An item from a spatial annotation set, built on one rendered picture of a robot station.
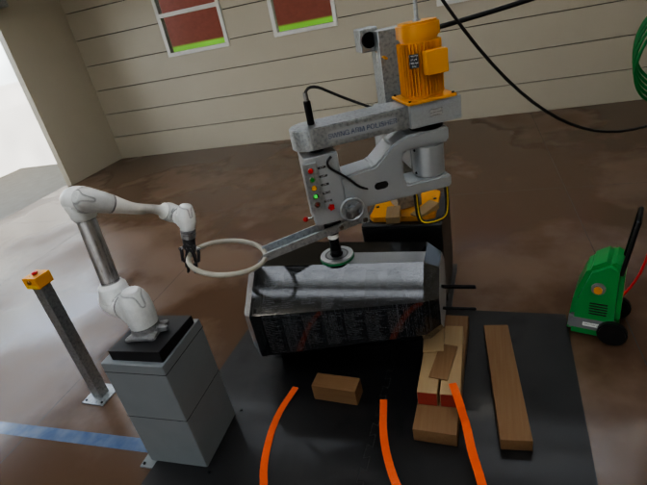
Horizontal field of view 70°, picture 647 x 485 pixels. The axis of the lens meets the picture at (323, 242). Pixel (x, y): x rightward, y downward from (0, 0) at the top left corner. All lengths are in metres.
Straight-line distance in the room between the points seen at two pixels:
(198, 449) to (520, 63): 7.50
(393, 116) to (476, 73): 6.09
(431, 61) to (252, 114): 7.26
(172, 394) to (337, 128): 1.67
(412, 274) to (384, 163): 0.68
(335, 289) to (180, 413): 1.12
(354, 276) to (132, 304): 1.27
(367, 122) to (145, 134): 8.75
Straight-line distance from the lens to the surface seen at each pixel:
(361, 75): 8.83
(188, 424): 2.85
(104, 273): 2.76
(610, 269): 3.29
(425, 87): 2.71
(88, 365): 3.83
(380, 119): 2.63
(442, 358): 3.04
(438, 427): 2.82
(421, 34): 2.65
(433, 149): 2.80
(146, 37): 10.40
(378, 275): 2.83
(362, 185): 2.71
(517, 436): 2.83
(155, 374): 2.65
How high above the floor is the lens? 2.28
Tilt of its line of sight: 27 degrees down
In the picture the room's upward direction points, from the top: 12 degrees counter-clockwise
